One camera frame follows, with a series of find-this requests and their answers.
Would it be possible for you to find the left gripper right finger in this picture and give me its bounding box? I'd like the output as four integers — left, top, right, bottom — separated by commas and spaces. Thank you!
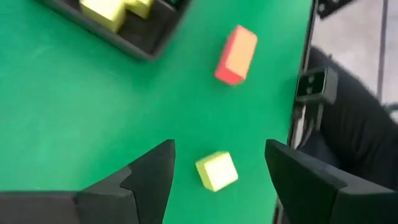
264, 138, 398, 224

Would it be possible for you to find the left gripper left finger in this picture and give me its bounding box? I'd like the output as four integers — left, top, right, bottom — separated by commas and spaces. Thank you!
0, 139, 177, 224

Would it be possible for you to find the yellow cube block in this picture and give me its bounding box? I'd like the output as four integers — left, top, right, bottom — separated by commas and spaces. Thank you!
195, 151, 239, 193
78, 0, 127, 34

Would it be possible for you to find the orange rectangular block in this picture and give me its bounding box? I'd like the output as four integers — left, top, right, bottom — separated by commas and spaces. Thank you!
213, 24, 259, 86

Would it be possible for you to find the yellow rectangular block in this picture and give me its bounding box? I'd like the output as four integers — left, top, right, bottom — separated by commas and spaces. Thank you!
125, 0, 155, 20

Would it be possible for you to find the green felt table mat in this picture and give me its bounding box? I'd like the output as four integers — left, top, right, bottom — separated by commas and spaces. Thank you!
0, 0, 313, 224

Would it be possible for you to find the black plastic mesh basket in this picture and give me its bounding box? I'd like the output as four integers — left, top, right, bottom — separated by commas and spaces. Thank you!
32, 0, 193, 62

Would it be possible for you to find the black table-level camera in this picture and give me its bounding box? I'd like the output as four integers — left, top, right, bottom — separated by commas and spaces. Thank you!
294, 66, 339, 106

